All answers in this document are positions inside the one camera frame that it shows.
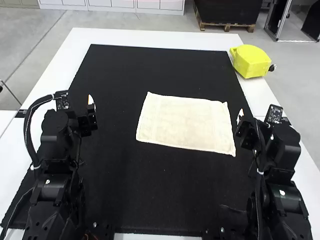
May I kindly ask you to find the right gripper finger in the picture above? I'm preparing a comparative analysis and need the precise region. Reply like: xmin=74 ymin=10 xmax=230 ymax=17
xmin=236 ymin=107 xmax=246 ymax=123

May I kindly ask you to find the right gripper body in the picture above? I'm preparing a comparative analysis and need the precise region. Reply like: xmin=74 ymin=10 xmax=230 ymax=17
xmin=234 ymin=115 xmax=261 ymax=151

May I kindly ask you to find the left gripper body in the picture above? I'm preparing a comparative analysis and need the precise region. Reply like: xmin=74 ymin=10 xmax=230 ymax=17
xmin=66 ymin=102 xmax=99 ymax=138

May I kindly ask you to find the pale towel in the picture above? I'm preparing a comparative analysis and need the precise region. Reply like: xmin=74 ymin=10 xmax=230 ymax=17
xmin=135 ymin=91 xmax=237 ymax=158

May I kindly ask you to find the yellow plastic case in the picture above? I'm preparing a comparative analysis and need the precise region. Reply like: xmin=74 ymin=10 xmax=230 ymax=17
xmin=229 ymin=44 xmax=277 ymax=81

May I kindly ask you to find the black mat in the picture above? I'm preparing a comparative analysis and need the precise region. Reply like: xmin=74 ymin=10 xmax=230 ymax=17
xmin=0 ymin=43 xmax=254 ymax=237

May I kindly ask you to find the wooden pallet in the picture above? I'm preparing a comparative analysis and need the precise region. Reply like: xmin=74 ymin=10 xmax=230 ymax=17
xmin=193 ymin=1 xmax=257 ymax=34

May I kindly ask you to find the grey cupboard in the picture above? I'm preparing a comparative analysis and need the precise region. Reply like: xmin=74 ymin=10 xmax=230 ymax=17
xmin=37 ymin=0 xmax=186 ymax=15

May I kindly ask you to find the black stack of sheets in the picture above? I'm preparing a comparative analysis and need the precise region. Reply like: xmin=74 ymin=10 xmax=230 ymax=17
xmin=194 ymin=0 xmax=264 ymax=25

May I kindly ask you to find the black panel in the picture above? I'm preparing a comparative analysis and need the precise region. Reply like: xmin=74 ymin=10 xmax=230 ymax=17
xmin=300 ymin=0 xmax=320 ymax=41

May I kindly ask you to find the black cable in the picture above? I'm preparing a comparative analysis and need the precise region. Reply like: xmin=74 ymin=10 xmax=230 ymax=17
xmin=22 ymin=92 xmax=57 ymax=172
xmin=248 ymin=119 xmax=268 ymax=179

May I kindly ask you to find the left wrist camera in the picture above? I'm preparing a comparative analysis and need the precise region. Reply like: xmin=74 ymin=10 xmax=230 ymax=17
xmin=54 ymin=90 xmax=71 ymax=111

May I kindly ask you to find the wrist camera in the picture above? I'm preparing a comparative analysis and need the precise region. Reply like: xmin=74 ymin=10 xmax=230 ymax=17
xmin=54 ymin=90 xmax=71 ymax=111
xmin=265 ymin=104 xmax=285 ymax=124

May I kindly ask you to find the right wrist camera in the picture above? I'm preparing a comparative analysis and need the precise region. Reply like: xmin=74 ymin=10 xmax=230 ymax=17
xmin=265 ymin=104 xmax=285 ymax=124

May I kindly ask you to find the metal frame cart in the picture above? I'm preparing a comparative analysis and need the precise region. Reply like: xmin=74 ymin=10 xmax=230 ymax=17
xmin=263 ymin=0 xmax=320 ymax=44

